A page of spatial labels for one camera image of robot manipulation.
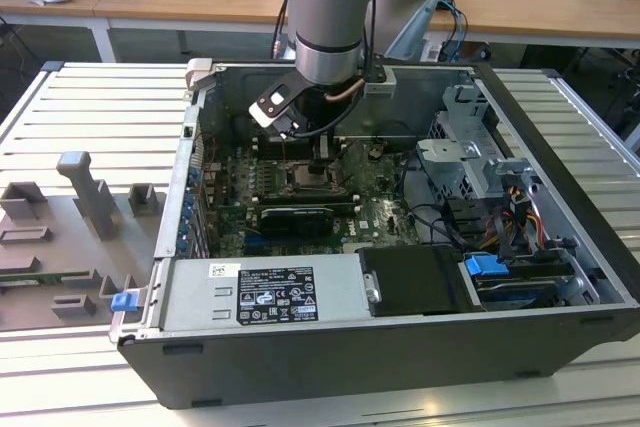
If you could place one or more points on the green RAM stick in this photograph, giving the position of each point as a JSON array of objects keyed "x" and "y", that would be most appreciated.
[{"x": 30, "y": 278}]

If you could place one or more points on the grey power supply with label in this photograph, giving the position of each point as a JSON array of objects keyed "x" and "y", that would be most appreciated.
[{"x": 200, "y": 297}]

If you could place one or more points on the CPU socket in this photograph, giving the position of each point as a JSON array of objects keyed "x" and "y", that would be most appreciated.
[{"x": 300, "y": 186}]

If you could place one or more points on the grey metal disk bay cage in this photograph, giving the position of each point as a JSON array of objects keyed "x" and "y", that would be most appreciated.
[{"x": 450, "y": 157}]

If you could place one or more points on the black graphics card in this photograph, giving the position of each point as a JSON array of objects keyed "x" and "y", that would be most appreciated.
[{"x": 295, "y": 222}]

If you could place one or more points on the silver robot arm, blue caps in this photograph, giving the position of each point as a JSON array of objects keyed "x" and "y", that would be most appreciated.
[{"x": 330, "y": 7}]

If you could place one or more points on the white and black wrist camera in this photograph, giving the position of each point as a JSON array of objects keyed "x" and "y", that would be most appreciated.
[{"x": 272, "y": 104}]

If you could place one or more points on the hard disk in blue carrier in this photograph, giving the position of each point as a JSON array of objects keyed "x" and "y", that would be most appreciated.
[{"x": 485, "y": 264}]

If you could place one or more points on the black and grey PC case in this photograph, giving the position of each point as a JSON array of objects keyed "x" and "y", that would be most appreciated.
[{"x": 350, "y": 372}]

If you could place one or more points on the black RAM slot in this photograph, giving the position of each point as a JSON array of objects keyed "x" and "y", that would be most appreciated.
[
  {"x": 340, "y": 194},
  {"x": 295, "y": 152},
  {"x": 267, "y": 142}
]

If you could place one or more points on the blue case latch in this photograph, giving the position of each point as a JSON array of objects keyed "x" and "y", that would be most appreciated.
[{"x": 124, "y": 302}]

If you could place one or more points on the green motherboard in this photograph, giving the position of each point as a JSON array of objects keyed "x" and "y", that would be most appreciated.
[{"x": 380, "y": 217}]

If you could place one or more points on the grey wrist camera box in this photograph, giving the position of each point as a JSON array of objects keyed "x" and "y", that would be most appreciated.
[{"x": 380, "y": 88}]

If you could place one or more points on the grey-brown parts rack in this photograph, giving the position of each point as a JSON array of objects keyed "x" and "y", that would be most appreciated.
[{"x": 90, "y": 207}]

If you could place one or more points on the black plastic shroud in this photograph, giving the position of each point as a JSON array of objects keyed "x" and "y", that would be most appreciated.
[{"x": 415, "y": 277}]

